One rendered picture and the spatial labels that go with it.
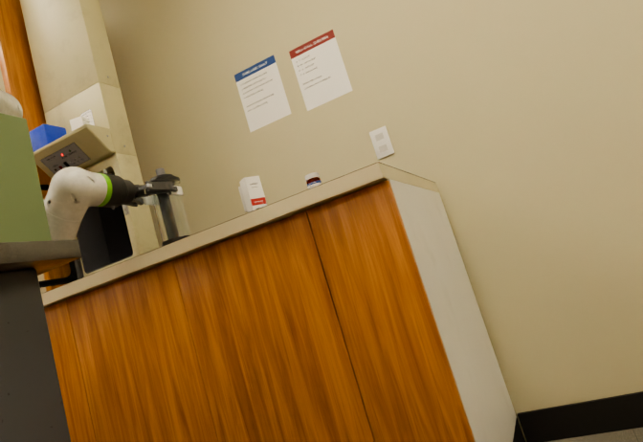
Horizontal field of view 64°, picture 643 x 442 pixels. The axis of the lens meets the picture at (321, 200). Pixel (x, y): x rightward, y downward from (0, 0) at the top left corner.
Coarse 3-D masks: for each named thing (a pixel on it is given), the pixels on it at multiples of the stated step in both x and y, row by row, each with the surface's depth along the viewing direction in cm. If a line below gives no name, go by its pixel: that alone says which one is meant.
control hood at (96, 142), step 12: (72, 132) 188; (84, 132) 188; (96, 132) 189; (108, 132) 195; (48, 144) 193; (60, 144) 192; (84, 144) 191; (96, 144) 191; (108, 144) 193; (36, 156) 197; (96, 156) 194; (48, 168) 200
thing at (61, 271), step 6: (42, 192) 197; (66, 264) 196; (54, 270) 191; (60, 270) 193; (66, 270) 195; (42, 276) 186; (48, 276) 188; (54, 276) 190; (60, 276) 192; (66, 276) 194
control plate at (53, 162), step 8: (72, 144) 192; (56, 152) 194; (64, 152) 194; (72, 152) 194; (80, 152) 194; (40, 160) 198; (48, 160) 197; (56, 160) 197; (64, 160) 197; (72, 160) 196; (80, 160) 196; (88, 160) 196; (56, 168) 200
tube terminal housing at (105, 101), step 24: (96, 96) 200; (120, 96) 208; (48, 120) 210; (96, 120) 199; (120, 120) 203; (120, 144) 198; (96, 168) 198; (120, 168) 194; (144, 216) 197; (144, 240) 193
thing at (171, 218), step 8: (168, 176) 161; (176, 176) 164; (176, 184) 164; (152, 200) 162; (160, 200) 160; (168, 200) 160; (176, 200) 161; (160, 208) 159; (168, 208) 159; (176, 208) 160; (184, 208) 164; (160, 216) 159; (168, 216) 159; (176, 216) 159; (184, 216) 162; (160, 224) 159; (168, 224) 158; (176, 224) 159; (184, 224) 160; (160, 232) 160; (168, 232) 158; (176, 232) 158; (184, 232) 159
